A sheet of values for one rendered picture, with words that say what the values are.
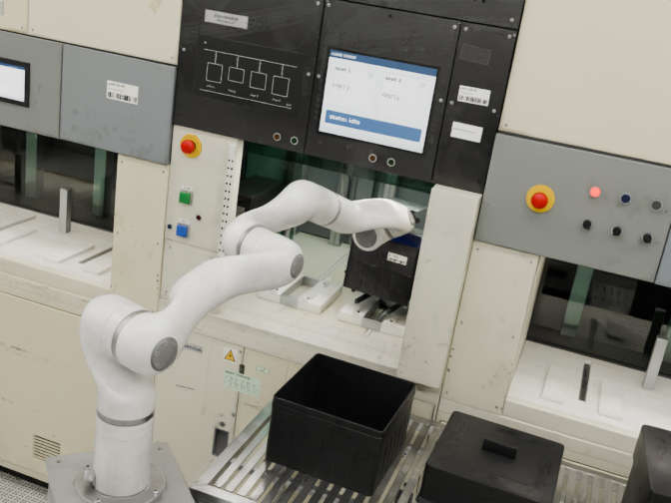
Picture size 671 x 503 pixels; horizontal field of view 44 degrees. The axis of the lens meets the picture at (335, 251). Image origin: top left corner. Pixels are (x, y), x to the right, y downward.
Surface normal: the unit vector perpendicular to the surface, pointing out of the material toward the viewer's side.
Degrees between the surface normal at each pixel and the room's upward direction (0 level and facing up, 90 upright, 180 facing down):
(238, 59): 90
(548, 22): 90
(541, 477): 0
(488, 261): 90
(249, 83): 90
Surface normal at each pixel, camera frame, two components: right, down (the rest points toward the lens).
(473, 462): 0.15, -0.93
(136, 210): -0.33, 0.27
